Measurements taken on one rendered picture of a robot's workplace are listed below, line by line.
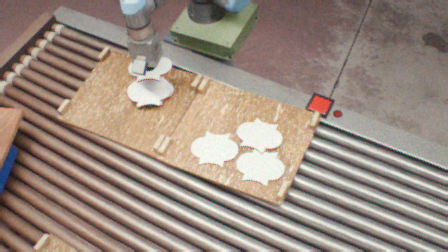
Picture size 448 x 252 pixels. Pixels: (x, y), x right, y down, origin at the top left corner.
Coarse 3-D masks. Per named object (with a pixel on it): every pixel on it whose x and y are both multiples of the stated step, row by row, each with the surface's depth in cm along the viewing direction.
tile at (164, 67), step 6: (162, 60) 164; (168, 60) 163; (162, 66) 162; (168, 66) 162; (150, 72) 161; (156, 72) 160; (162, 72) 160; (168, 72) 161; (138, 78) 159; (144, 78) 159; (150, 78) 159; (156, 78) 159
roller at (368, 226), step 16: (16, 64) 188; (32, 80) 184; (48, 80) 181; (64, 96) 177; (288, 192) 145; (320, 208) 141; (336, 208) 140; (352, 224) 138; (368, 224) 136; (384, 240) 135; (400, 240) 132; (416, 240) 131
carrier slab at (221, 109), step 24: (216, 96) 168; (240, 96) 167; (192, 120) 162; (216, 120) 162; (240, 120) 161; (264, 120) 161; (288, 120) 160; (240, 144) 155; (288, 144) 154; (192, 168) 151; (216, 168) 150; (288, 168) 148; (240, 192) 146; (264, 192) 144
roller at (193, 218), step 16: (32, 128) 167; (48, 144) 163; (64, 144) 162; (80, 160) 157; (112, 176) 152; (144, 192) 148; (160, 208) 146; (176, 208) 144; (192, 224) 142; (208, 224) 140; (224, 240) 139; (240, 240) 136; (256, 240) 137
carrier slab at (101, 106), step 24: (96, 72) 179; (120, 72) 178; (96, 96) 172; (120, 96) 171; (192, 96) 169; (72, 120) 166; (96, 120) 165; (120, 120) 164; (144, 120) 164; (168, 120) 163; (120, 144) 159; (144, 144) 158
